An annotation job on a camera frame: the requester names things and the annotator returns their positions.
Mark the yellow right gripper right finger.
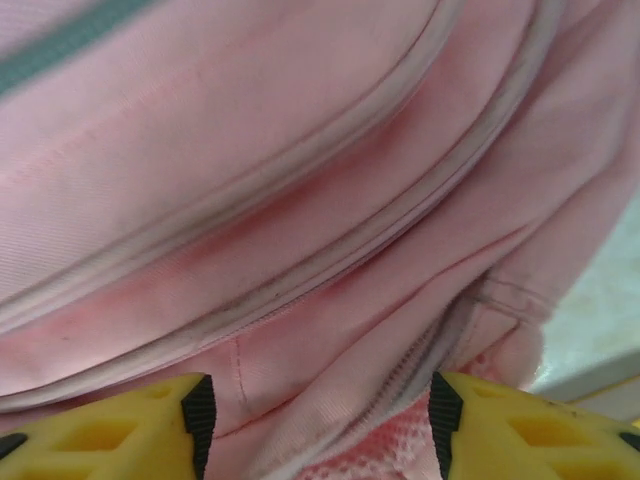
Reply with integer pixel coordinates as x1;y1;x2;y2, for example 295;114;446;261
428;370;640;480

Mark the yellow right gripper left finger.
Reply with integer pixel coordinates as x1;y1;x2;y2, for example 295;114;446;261
0;371;219;480

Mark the pink student backpack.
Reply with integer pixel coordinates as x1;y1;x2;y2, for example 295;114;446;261
0;0;640;480

